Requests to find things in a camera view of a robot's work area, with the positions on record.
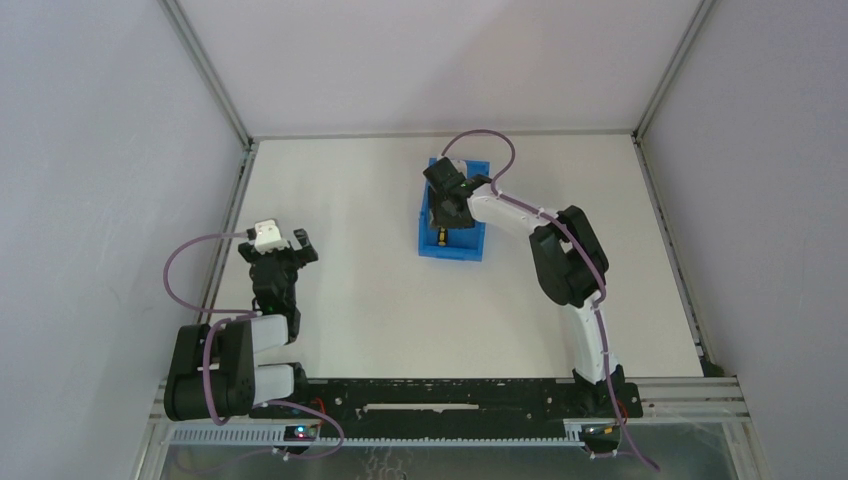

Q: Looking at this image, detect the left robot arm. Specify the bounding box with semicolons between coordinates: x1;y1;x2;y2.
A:
163;221;319;425

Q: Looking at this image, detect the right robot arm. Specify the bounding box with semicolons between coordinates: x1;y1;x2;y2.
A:
423;157;624;412

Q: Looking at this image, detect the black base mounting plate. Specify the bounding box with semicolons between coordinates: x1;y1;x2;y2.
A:
250;360;647;441

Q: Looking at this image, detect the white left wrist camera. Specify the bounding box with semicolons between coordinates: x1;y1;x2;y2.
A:
246;219;291;254

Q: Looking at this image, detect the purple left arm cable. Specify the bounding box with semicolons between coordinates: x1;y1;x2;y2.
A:
163;231;346;461

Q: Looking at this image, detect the grey slotted cable duct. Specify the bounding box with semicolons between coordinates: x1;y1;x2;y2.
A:
170;424;585;447

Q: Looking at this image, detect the aluminium enclosure frame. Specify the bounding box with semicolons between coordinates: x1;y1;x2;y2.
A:
129;0;773;480

